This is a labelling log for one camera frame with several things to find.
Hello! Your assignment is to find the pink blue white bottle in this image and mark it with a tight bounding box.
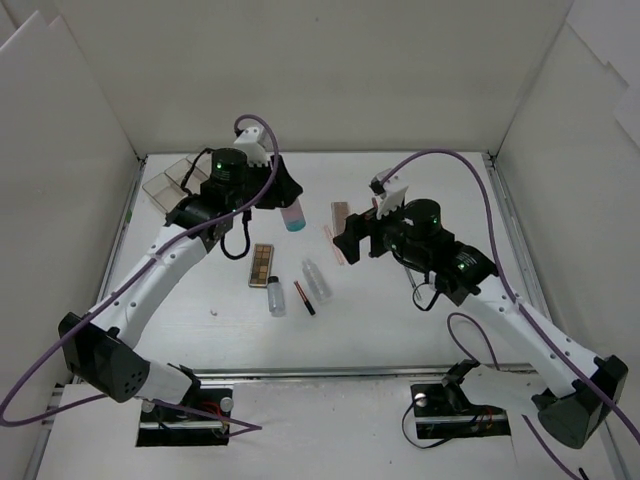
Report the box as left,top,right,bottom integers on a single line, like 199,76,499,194
281,199,306,232

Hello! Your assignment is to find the pink-brown eyeshadow palette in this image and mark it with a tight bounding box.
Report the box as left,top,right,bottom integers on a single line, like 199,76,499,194
331,201,350,236

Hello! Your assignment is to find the clear ribbed bottle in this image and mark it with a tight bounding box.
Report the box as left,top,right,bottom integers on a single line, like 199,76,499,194
301,258,333,303

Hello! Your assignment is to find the brown eyeshadow palette silver frame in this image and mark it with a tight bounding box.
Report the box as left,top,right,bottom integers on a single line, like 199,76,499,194
248,244,274,288

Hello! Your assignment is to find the small clear bottle black cap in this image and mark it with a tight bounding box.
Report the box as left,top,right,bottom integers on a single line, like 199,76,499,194
267,276,286,317

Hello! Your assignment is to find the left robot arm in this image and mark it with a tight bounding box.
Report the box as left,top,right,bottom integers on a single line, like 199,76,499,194
58,148,303,420

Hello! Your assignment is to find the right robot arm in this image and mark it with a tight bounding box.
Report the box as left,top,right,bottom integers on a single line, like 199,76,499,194
333,199,628,449

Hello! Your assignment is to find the peach concealer stick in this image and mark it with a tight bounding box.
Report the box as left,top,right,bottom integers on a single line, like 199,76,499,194
323,225,345,266

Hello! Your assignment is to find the grey eyeliner pencil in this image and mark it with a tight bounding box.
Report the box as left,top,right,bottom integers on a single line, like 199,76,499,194
404,267,422,301

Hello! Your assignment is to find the orange lip gloss black cap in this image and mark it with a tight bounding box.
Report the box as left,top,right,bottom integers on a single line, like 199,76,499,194
293,280,316,316

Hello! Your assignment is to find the clear acrylic organizer box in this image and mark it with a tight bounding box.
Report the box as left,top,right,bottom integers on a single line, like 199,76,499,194
142,153,211,214

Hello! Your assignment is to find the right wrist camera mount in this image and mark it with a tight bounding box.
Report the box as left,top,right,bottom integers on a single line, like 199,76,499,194
369,169,409,220

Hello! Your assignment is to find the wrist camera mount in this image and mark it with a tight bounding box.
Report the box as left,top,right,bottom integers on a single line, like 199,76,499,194
233,126,270,167
369,169,409,220

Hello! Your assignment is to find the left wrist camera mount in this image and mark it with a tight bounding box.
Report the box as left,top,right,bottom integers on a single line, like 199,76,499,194
233,126,270,167

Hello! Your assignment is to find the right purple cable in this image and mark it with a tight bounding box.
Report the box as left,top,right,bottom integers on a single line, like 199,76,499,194
384,149,640,480

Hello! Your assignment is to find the aluminium right rail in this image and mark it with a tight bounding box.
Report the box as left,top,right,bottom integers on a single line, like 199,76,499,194
482,152,552,320

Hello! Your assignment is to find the aluminium rail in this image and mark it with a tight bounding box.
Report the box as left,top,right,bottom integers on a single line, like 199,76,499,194
189,364,536,381
482,152,552,320

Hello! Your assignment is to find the aluminium front rail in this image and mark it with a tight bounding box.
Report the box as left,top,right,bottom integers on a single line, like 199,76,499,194
189,364,536,381

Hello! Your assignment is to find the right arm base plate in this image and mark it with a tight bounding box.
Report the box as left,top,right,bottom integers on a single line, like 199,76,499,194
409,383,511,443

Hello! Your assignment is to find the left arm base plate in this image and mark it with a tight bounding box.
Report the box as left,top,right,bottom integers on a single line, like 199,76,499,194
136,387,234,447

